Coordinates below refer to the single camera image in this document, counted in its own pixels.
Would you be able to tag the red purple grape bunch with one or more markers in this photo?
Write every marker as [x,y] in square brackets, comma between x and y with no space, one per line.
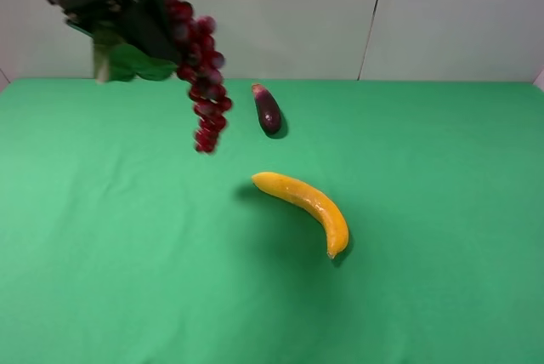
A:
[115,59]

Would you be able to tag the dark purple eggplant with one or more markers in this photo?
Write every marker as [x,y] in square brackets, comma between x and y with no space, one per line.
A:
[269,113]

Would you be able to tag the yellow banana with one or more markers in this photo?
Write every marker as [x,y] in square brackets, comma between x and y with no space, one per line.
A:
[313,201]

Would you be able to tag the green tablecloth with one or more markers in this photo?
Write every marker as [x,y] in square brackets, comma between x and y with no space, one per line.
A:
[121,244]

